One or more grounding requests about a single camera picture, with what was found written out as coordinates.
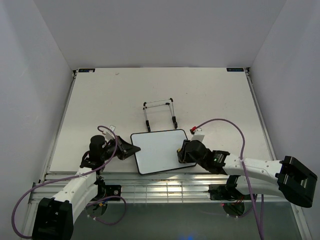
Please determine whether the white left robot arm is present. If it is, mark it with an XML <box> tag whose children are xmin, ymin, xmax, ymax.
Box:
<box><xmin>31</xmin><ymin>135</ymin><xmax>141</xmax><ymax>240</ymax></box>

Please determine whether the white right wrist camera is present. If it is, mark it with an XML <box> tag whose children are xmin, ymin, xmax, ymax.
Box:
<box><xmin>191</xmin><ymin>127</ymin><xmax>205</xmax><ymax>142</ymax></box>

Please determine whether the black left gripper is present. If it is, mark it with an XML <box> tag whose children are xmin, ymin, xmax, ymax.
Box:
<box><xmin>101</xmin><ymin>135</ymin><xmax>141</xmax><ymax>161</ymax></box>

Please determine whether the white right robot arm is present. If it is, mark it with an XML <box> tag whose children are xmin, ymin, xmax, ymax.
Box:
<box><xmin>177</xmin><ymin>140</ymin><xmax>318</xmax><ymax>208</ymax></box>

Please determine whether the small black-framed whiteboard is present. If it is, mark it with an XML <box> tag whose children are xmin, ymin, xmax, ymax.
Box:
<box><xmin>130</xmin><ymin>129</ymin><xmax>196</xmax><ymax>175</ymax></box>

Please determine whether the black wire whiteboard stand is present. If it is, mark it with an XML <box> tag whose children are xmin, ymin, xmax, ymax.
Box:
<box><xmin>142</xmin><ymin>97</ymin><xmax>178</xmax><ymax>133</ymax></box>

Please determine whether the blue label top left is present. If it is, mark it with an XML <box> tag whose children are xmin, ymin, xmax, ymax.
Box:
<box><xmin>78</xmin><ymin>68</ymin><xmax>96</xmax><ymax>73</ymax></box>

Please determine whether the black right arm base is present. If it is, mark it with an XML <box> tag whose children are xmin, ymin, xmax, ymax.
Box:
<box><xmin>208</xmin><ymin>175</ymin><xmax>243</xmax><ymax>201</ymax></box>

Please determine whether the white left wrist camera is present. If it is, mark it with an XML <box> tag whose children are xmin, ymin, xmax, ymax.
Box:
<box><xmin>103</xmin><ymin>125</ymin><xmax>116</xmax><ymax>142</ymax></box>

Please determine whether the blue label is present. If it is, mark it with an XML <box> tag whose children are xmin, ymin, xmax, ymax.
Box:
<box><xmin>78</xmin><ymin>68</ymin><xmax>96</xmax><ymax>73</ymax></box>
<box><xmin>226</xmin><ymin>67</ymin><xmax>244</xmax><ymax>72</ymax></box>

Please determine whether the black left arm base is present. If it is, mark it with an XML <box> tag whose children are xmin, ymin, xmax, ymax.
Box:
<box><xmin>97</xmin><ymin>176</ymin><xmax>122</xmax><ymax>201</ymax></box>

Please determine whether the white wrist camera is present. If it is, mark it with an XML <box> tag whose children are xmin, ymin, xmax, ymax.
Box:
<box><xmin>191</xmin><ymin>127</ymin><xmax>205</xmax><ymax>142</ymax></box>
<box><xmin>103</xmin><ymin>125</ymin><xmax>116</xmax><ymax>142</ymax></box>

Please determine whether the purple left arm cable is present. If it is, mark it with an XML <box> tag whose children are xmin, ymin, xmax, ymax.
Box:
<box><xmin>11</xmin><ymin>125</ymin><xmax>128</xmax><ymax>238</ymax></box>

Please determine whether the blue label top right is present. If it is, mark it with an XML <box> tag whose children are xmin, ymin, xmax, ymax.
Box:
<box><xmin>226</xmin><ymin>67</ymin><xmax>244</xmax><ymax>72</ymax></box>

